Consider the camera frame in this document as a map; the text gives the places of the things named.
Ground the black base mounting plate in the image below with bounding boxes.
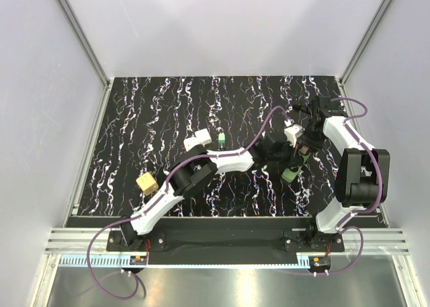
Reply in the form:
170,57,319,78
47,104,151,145
105,217,345,253

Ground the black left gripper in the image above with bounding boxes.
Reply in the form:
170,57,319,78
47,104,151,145
265,139,301,169

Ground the pink plug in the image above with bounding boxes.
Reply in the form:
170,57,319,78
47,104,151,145
299,146,308,154

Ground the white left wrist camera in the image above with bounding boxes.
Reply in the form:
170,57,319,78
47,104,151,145
284,120,304,147

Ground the white plug adapter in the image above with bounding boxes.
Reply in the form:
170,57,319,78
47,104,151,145
183,137,199,151

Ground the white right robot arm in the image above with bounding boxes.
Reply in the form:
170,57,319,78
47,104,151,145
298,97,390,251

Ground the white charger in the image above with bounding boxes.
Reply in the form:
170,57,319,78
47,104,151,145
195,128,212,146

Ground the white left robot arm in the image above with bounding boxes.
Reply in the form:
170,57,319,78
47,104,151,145
120,132,303,251

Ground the aluminium frame rail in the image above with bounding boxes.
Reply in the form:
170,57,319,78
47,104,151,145
29,0,111,306

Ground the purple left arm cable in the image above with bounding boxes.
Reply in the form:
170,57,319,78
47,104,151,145
86,105,293,301

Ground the green power strip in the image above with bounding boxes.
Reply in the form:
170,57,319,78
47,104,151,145
282,152,310,183

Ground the beige cube socket adapter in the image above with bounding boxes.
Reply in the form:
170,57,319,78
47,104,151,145
136,172,159,195

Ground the metal front tray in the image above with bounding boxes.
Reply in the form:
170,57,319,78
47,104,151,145
48,256,409,306

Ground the green usb charger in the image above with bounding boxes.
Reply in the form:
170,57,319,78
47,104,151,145
218,132,226,151

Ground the black coiled cable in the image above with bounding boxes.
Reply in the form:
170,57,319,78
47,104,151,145
291,101,315,116

